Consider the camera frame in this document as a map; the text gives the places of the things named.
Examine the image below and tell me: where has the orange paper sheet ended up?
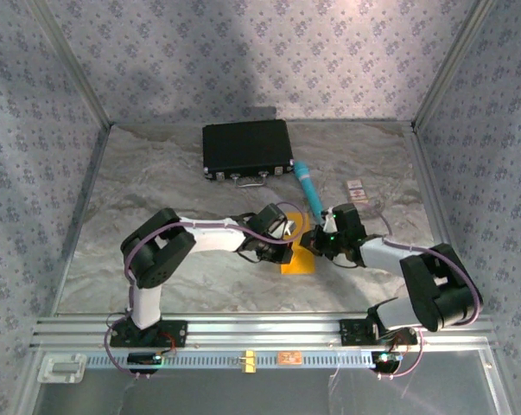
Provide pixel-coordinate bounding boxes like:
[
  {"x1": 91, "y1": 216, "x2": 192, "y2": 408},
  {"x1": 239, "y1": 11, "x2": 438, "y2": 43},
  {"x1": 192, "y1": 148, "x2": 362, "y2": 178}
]
[{"x1": 280, "y1": 211, "x2": 317, "y2": 276}]

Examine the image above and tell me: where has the small printed card box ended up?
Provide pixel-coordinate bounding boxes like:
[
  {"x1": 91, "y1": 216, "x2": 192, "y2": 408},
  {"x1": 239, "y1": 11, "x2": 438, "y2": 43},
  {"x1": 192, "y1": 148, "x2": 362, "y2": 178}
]
[{"x1": 345, "y1": 179, "x2": 370, "y2": 205}]

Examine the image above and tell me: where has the teal marker pen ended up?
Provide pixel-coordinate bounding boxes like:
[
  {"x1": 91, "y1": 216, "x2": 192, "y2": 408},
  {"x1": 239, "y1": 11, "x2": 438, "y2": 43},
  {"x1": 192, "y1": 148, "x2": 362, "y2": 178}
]
[{"x1": 293, "y1": 160, "x2": 326, "y2": 217}]

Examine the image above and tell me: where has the black briefcase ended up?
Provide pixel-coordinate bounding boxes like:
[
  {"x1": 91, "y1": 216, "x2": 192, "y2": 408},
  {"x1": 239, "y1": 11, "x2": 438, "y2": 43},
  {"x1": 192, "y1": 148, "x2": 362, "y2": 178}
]
[{"x1": 201, "y1": 119, "x2": 295, "y2": 188}]

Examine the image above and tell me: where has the clear acrylic panel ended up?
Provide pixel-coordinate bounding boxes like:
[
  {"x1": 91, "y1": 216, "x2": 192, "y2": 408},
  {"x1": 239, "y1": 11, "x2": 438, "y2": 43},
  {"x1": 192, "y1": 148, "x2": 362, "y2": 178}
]
[{"x1": 26, "y1": 345, "x2": 514, "y2": 415}]

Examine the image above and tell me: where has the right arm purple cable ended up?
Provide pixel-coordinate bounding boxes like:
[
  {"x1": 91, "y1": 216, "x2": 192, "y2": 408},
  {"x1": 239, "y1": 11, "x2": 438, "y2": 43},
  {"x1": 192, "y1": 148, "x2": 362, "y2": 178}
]
[{"x1": 359, "y1": 202, "x2": 484, "y2": 381}]

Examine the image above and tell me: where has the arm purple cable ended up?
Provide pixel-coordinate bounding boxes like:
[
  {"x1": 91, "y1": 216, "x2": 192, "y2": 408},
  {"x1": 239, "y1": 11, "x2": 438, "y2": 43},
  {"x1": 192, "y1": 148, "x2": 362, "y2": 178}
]
[
  {"x1": 359, "y1": 202, "x2": 484, "y2": 381},
  {"x1": 104, "y1": 201, "x2": 308, "y2": 380}
]

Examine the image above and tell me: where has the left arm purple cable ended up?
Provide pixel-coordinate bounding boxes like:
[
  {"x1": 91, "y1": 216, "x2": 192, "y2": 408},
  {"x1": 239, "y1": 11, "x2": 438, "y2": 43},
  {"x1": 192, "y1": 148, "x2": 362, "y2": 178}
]
[{"x1": 104, "y1": 201, "x2": 308, "y2": 380}]

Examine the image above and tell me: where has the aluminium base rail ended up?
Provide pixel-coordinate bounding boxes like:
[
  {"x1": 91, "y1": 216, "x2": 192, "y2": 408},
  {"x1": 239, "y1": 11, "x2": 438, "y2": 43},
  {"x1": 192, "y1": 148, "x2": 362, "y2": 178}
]
[{"x1": 30, "y1": 314, "x2": 497, "y2": 349}]

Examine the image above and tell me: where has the aluminium side rail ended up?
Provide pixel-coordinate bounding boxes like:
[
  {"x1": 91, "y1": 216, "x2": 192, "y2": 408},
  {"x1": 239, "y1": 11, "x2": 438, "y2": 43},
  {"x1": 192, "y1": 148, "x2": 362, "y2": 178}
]
[
  {"x1": 48, "y1": 123, "x2": 113, "y2": 317},
  {"x1": 403, "y1": 129, "x2": 477, "y2": 316}
]

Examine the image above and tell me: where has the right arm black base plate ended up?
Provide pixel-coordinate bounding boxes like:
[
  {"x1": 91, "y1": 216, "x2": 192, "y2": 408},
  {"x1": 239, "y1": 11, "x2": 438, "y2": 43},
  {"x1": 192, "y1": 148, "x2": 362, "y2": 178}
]
[{"x1": 339, "y1": 318, "x2": 418, "y2": 347}]

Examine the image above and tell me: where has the slotted grey cable duct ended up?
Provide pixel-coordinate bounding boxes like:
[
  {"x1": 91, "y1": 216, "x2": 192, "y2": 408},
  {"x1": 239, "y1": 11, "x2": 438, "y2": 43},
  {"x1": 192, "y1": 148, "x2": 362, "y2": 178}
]
[{"x1": 85, "y1": 348, "x2": 376, "y2": 368}]

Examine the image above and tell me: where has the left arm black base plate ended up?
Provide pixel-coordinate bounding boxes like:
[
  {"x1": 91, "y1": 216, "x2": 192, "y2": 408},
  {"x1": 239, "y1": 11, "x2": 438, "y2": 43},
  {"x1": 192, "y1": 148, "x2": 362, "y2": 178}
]
[{"x1": 109, "y1": 318, "x2": 188, "y2": 348}]

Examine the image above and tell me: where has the aluminium frame post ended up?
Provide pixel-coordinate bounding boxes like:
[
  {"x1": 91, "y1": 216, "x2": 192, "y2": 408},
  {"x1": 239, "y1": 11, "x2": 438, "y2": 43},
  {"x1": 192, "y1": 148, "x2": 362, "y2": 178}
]
[
  {"x1": 26, "y1": 0, "x2": 114, "y2": 129},
  {"x1": 410, "y1": 0, "x2": 497, "y2": 133}
]

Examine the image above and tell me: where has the grey plastic bracket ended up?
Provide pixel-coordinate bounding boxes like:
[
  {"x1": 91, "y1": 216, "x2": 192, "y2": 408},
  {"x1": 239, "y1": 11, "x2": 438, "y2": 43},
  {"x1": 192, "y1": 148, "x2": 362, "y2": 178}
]
[{"x1": 37, "y1": 353, "x2": 87, "y2": 384}]

